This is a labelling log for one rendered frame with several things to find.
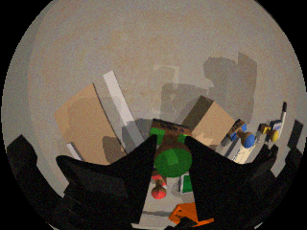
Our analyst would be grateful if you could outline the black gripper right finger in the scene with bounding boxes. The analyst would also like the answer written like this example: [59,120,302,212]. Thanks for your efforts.
[184,135,276,222]

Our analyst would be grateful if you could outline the yellow rubber stamp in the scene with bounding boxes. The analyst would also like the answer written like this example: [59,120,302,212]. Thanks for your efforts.
[258,124,279,142]

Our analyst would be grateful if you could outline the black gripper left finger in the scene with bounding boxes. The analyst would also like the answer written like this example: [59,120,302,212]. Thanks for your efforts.
[57,134,157,223]

